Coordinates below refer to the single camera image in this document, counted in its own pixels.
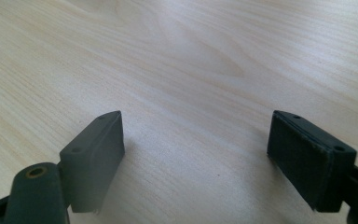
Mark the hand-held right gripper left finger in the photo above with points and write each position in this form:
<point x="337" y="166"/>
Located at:
<point x="93" y="165"/>

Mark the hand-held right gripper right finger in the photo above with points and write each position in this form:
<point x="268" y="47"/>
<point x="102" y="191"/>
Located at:
<point x="307" y="165"/>

